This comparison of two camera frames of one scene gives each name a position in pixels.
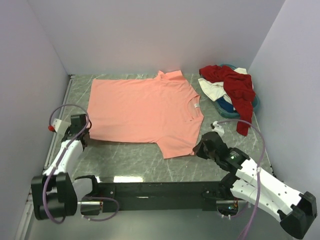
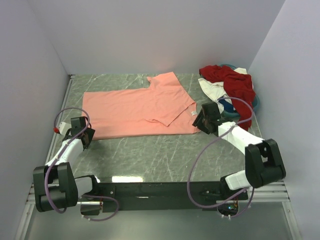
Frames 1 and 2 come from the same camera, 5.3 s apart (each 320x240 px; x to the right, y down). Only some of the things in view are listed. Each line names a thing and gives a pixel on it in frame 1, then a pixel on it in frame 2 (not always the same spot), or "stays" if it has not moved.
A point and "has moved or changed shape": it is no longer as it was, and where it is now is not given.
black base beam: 147,195 stays
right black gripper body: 203,153 -> 201,122
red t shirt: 240,87 stays
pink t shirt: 166,110 has moved or changed shape
